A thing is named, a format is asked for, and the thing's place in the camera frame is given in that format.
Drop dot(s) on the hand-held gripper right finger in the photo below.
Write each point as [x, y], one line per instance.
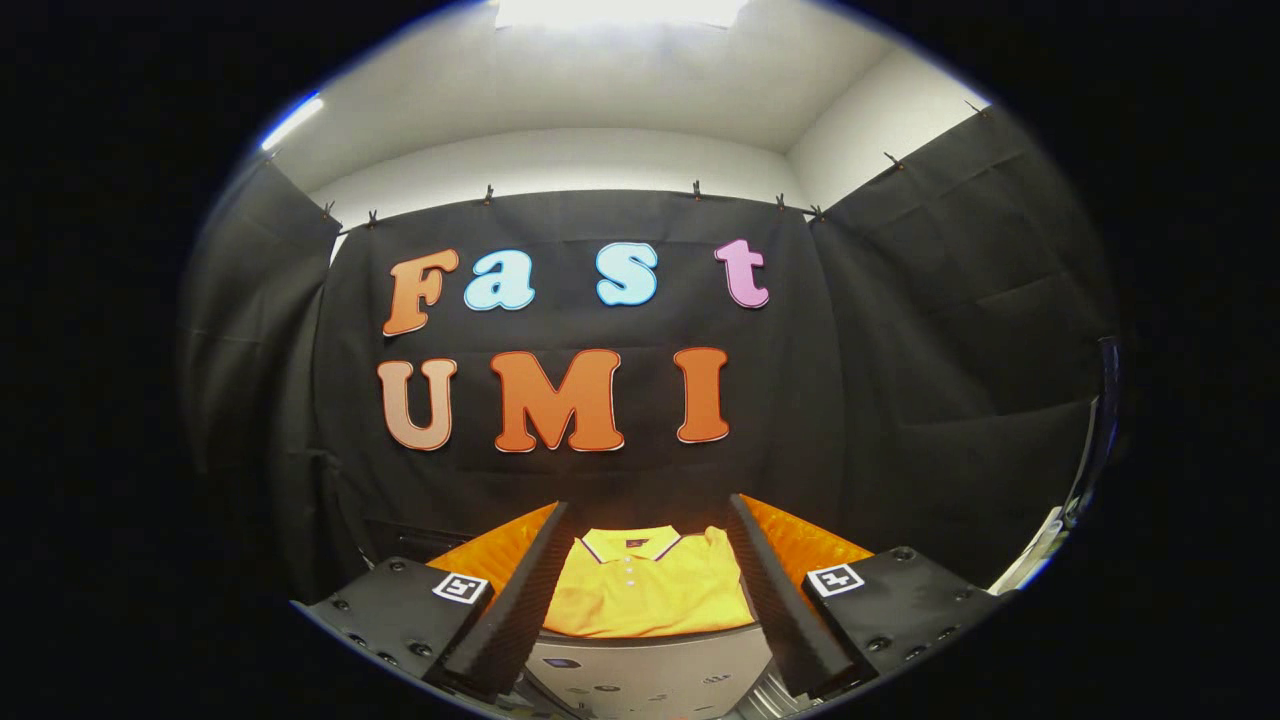
[770, 600]

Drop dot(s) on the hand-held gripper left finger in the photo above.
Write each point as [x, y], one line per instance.
[520, 600]

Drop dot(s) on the yellow polo shirt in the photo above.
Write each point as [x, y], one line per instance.
[640, 590]

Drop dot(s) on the silver ribbed object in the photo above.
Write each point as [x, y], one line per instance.
[775, 695]

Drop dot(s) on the white tube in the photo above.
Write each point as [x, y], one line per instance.
[1035, 545]

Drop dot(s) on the row of black clips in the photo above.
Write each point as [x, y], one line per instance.
[697, 189]

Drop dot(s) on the ceiling light panel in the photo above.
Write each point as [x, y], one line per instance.
[620, 12]

